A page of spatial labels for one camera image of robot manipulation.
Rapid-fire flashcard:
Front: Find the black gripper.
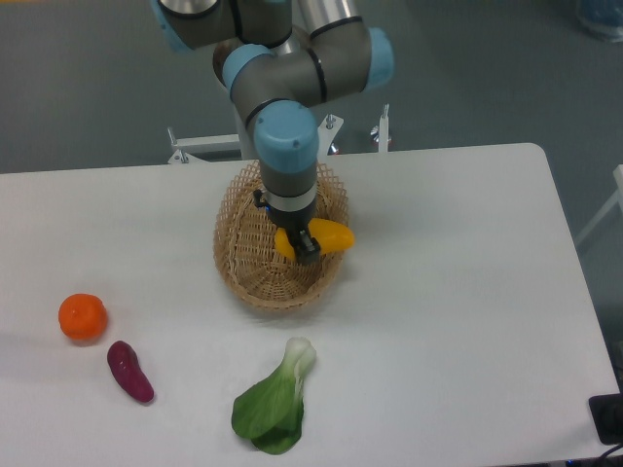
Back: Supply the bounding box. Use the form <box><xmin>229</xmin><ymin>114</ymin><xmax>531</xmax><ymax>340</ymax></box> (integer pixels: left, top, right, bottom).
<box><xmin>253</xmin><ymin>188</ymin><xmax>321</xmax><ymax>266</ymax></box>

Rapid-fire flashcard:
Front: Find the yellow mango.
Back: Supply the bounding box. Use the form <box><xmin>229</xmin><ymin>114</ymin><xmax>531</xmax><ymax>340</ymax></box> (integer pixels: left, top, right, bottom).
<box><xmin>275</xmin><ymin>218</ymin><xmax>355</xmax><ymax>262</ymax></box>

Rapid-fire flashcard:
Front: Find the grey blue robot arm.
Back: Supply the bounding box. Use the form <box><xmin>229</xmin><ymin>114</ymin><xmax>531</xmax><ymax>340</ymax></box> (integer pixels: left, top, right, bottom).
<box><xmin>152</xmin><ymin>1</ymin><xmax>395</xmax><ymax>265</ymax></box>

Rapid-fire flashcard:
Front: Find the woven wicker basket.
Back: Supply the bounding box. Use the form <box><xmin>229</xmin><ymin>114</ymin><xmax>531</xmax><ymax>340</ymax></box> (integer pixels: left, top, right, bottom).
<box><xmin>213</xmin><ymin>162</ymin><xmax>345</xmax><ymax>311</ymax></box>

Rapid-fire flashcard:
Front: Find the green bok choy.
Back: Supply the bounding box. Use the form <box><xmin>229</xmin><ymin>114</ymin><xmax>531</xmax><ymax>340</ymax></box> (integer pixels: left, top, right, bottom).
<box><xmin>231</xmin><ymin>337</ymin><xmax>316</xmax><ymax>455</ymax></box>

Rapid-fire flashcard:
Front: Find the purple sweet potato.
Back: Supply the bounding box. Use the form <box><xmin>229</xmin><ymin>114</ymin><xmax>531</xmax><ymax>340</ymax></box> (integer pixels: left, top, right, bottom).
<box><xmin>107</xmin><ymin>341</ymin><xmax>155</xmax><ymax>404</ymax></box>

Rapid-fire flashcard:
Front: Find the orange tangerine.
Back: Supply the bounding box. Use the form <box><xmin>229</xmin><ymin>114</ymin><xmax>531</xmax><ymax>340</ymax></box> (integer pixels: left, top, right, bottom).
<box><xmin>57</xmin><ymin>293</ymin><xmax>108</xmax><ymax>341</ymax></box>

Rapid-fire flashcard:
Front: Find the black device at table edge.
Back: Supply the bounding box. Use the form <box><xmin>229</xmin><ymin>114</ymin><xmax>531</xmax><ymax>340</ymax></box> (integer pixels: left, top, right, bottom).
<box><xmin>588</xmin><ymin>393</ymin><xmax>622</xmax><ymax>445</ymax></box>

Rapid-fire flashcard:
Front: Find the blue bag in background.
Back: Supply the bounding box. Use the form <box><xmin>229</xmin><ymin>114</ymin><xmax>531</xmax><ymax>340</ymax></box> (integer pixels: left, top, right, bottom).
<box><xmin>575</xmin><ymin>0</ymin><xmax>622</xmax><ymax>43</ymax></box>

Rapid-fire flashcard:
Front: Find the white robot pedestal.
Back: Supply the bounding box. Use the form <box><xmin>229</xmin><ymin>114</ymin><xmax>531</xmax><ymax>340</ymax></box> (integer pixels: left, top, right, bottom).
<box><xmin>167</xmin><ymin>103</ymin><xmax>392</xmax><ymax>164</ymax></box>

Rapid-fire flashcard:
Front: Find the white frame at right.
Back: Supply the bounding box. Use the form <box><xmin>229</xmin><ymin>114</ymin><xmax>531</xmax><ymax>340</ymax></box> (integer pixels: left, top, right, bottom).
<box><xmin>574</xmin><ymin>164</ymin><xmax>622</xmax><ymax>250</ymax></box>

